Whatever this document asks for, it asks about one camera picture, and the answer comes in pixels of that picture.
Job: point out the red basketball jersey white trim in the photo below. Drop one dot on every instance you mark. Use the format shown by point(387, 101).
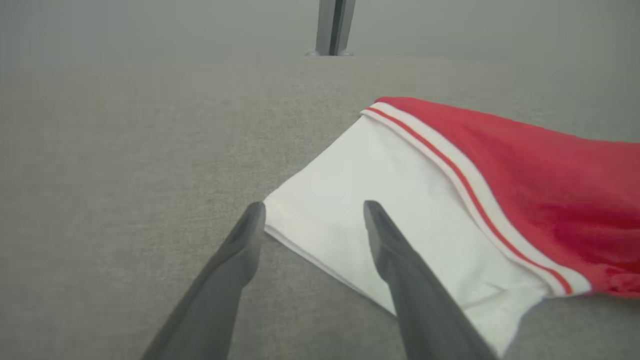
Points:
point(550, 190)

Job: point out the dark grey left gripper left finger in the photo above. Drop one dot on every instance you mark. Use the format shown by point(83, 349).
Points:
point(215, 300)

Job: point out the grey fabric sofa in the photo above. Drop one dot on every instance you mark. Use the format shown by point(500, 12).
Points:
point(125, 175)

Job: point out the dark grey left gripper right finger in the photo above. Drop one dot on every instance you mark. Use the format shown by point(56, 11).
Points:
point(420, 310)

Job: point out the grey metal upright post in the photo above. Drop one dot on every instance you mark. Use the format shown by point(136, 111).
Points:
point(325, 25)

